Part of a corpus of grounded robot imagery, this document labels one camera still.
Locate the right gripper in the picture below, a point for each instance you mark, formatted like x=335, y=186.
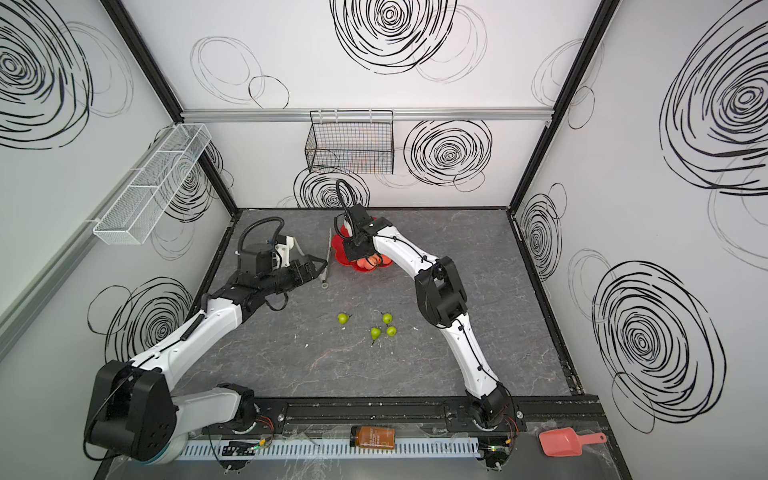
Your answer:
x=357, y=241

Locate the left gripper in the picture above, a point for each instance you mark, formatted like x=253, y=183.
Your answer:
x=305, y=267

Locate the red flower-shaped fruit bowl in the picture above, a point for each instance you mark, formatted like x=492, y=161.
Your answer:
x=338, y=245

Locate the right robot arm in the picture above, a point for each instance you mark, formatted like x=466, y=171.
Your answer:
x=442, y=302

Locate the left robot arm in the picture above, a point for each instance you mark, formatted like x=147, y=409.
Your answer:
x=133, y=411

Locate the metal kitchen tongs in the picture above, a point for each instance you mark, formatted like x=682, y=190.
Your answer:
x=324, y=274

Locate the teal lidded container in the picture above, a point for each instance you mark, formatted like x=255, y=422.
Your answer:
x=171, y=451

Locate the pink plastic scoop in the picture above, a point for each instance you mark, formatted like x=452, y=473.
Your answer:
x=566, y=442

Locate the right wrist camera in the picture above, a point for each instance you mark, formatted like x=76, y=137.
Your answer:
x=357, y=216

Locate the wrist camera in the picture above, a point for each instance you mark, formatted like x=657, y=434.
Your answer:
x=357, y=216
x=259, y=259

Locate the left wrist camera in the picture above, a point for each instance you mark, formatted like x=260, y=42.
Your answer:
x=259, y=259

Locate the black wire basket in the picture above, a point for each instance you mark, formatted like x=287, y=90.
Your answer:
x=357, y=141

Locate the white mesh wall shelf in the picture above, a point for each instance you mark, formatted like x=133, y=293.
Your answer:
x=167, y=183

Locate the white slotted cable duct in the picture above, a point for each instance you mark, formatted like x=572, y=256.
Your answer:
x=335, y=449

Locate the black mounting rail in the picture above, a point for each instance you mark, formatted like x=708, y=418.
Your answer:
x=453, y=414

